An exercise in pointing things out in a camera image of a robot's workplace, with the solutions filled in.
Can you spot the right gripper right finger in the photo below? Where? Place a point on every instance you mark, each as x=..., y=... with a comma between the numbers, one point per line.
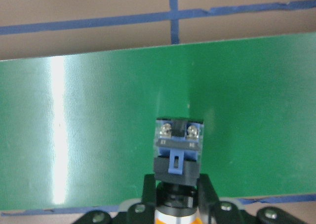
x=208, y=200

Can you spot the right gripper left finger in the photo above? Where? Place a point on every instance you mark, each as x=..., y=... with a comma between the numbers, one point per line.
x=148, y=200

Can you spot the yellow mushroom push button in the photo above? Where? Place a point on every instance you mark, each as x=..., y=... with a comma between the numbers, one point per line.
x=178, y=147

